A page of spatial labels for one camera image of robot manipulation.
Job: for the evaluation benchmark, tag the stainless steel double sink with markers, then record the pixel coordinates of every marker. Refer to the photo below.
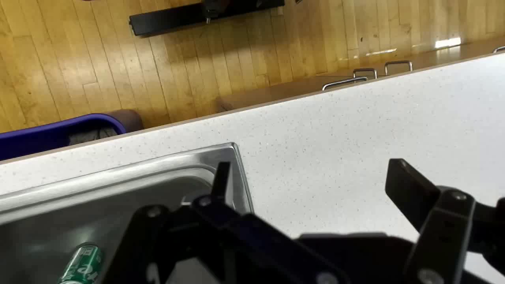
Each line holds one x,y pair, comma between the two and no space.
52,231

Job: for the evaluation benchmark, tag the blue plastic bin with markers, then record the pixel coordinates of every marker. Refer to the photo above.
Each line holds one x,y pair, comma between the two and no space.
41,136

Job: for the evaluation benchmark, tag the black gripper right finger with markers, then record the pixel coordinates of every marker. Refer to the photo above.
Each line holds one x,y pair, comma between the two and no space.
442,226

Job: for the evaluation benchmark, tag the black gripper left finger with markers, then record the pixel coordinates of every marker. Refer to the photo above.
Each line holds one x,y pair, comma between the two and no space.
236,247

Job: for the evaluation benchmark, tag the green bottle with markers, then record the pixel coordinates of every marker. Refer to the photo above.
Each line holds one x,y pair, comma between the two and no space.
80,266

